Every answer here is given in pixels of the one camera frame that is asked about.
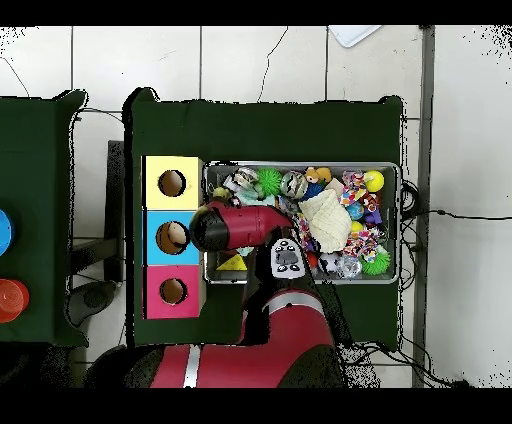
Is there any shallow wire mesh bin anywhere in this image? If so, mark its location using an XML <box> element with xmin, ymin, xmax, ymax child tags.
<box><xmin>202</xmin><ymin>161</ymin><xmax>401</xmax><ymax>286</ymax></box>

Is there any polka dot cloth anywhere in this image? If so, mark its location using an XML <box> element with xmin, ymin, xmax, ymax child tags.
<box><xmin>293</xmin><ymin>213</ymin><xmax>317</xmax><ymax>257</ymax></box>

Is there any white tray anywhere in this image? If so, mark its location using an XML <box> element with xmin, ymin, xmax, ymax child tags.
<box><xmin>328</xmin><ymin>25</ymin><xmax>383</xmax><ymax>49</ymax></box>

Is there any black cable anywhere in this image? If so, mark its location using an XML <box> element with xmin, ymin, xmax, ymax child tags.
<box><xmin>399</xmin><ymin>207</ymin><xmax>512</xmax><ymax>222</ymax></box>

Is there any red plastic cup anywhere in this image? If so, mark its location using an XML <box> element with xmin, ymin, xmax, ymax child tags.
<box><xmin>0</xmin><ymin>278</ymin><xmax>31</xmax><ymax>324</ymax></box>

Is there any green spiky rubber ball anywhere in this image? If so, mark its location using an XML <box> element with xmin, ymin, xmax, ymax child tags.
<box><xmin>255</xmin><ymin>167</ymin><xmax>283</xmax><ymax>197</ymax></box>
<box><xmin>359</xmin><ymin>245</ymin><xmax>392</xmax><ymax>277</ymax></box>

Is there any mint knitted cloth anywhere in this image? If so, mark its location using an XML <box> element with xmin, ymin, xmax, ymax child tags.
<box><xmin>235</xmin><ymin>187</ymin><xmax>277</xmax><ymax>207</ymax></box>

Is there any grey rounded base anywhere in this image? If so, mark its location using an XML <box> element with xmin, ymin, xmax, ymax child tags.
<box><xmin>65</xmin><ymin>279</ymin><xmax>118</xmax><ymax>327</ymax></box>

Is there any brown teddy plush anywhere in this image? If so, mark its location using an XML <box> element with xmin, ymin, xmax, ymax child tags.
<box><xmin>303</xmin><ymin>166</ymin><xmax>333</xmax><ymax>185</ymax></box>

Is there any crushed silver drink can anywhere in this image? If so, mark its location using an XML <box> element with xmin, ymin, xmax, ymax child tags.
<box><xmin>231</xmin><ymin>166</ymin><xmax>259</xmax><ymax>189</ymax></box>
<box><xmin>278</xmin><ymin>170</ymin><xmax>309</xmax><ymax>200</ymax></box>

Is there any dark green tablecloth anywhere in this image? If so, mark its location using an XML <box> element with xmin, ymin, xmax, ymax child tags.
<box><xmin>0</xmin><ymin>89</ymin><xmax>89</xmax><ymax>347</ymax></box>
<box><xmin>123</xmin><ymin>87</ymin><xmax>404</xmax><ymax>353</ymax></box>

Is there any cream knitted cloth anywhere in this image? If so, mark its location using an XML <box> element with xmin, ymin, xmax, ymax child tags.
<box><xmin>297</xmin><ymin>188</ymin><xmax>353</xmax><ymax>254</ymax></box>

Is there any wooden box with three holes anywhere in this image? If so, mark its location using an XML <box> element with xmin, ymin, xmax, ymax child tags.
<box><xmin>142</xmin><ymin>155</ymin><xmax>207</xmax><ymax>320</ymax></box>

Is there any blue round lid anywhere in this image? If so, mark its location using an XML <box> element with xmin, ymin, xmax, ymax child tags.
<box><xmin>0</xmin><ymin>208</ymin><xmax>16</xmax><ymax>258</ymax></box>

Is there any yellow cheese wedge toy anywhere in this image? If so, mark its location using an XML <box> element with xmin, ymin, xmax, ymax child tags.
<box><xmin>215</xmin><ymin>253</ymin><xmax>248</xmax><ymax>272</ymax></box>

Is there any yellow ball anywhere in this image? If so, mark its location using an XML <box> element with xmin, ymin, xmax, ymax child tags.
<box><xmin>362</xmin><ymin>169</ymin><xmax>386</xmax><ymax>194</ymax></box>

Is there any black upright panel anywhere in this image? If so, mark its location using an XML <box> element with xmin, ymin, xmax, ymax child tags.
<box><xmin>104</xmin><ymin>139</ymin><xmax>126</xmax><ymax>283</ymax></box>

